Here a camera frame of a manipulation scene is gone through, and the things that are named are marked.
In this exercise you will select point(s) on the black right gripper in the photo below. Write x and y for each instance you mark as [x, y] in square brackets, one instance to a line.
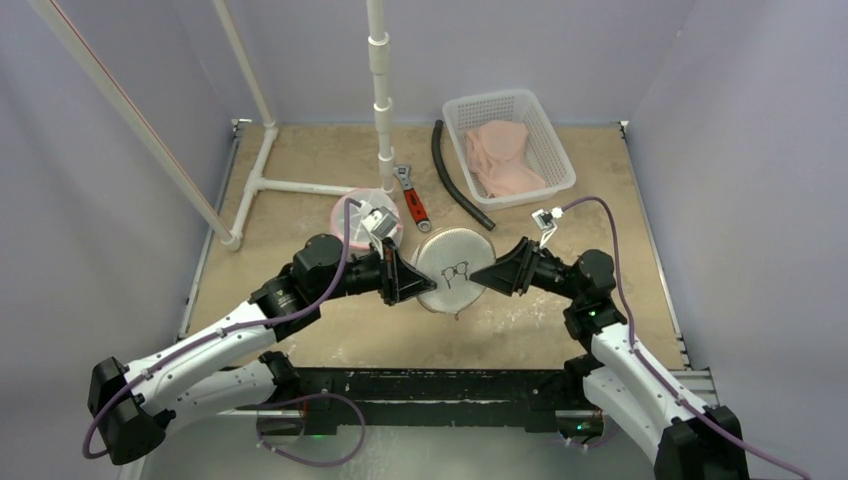
[526, 261]

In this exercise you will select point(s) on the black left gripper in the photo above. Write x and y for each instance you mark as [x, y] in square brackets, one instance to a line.
[398, 281]

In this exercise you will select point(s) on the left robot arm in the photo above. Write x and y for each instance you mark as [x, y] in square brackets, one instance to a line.
[136, 405]

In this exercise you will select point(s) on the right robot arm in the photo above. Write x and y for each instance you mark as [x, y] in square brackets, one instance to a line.
[682, 435]

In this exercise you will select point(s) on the pink bra in basket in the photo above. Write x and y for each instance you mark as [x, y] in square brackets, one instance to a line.
[495, 154]

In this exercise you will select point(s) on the white plastic basket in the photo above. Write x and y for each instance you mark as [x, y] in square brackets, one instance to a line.
[543, 152]

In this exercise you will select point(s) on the red-handled adjustable wrench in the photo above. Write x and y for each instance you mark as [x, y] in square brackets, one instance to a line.
[417, 210]

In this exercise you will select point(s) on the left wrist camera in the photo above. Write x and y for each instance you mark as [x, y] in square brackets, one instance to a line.
[380, 224]

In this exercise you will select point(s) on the white PVC pipe frame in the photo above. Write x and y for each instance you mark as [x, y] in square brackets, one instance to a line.
[231, 237]

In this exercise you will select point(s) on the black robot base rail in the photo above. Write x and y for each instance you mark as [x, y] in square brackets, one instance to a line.
[537, 401]

